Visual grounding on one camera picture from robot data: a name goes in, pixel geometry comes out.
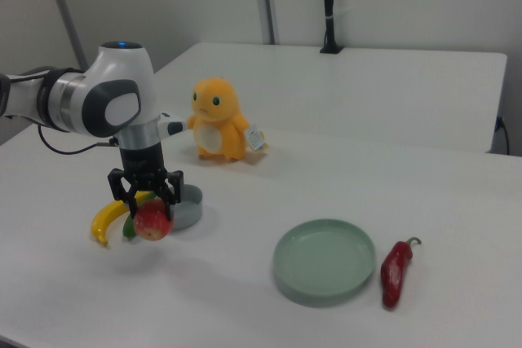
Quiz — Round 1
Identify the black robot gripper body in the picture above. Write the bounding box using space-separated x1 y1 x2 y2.
117 143 167 198

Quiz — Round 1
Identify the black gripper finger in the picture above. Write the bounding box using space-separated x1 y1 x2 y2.
107 167 139 219
157 169 185 220

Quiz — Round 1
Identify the red apple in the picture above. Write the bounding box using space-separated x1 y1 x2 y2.
133 198 175 243

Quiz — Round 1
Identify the small grey bowl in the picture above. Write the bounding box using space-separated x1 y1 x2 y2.
170 183 204 232

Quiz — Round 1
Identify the yellow banana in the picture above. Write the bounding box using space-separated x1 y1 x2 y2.
90 190 155 249

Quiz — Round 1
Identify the orange plush dinosaur toy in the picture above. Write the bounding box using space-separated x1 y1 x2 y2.
185 75 271 164

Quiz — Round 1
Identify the pale green round plate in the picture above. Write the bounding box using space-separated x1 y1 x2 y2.
272 218 378 310

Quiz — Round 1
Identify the red chili pepper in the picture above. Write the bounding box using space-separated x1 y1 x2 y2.
379 236 423 310

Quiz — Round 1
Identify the black pole with base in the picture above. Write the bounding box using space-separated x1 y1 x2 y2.
318 0 347 55

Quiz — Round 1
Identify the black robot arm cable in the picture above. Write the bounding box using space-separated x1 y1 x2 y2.
37 122 121 156

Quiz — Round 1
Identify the grey aluminium partition post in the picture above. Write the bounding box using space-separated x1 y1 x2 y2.
255 0 283 46

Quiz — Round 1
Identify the black wall cable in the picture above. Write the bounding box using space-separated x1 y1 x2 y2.
493 116 512 156

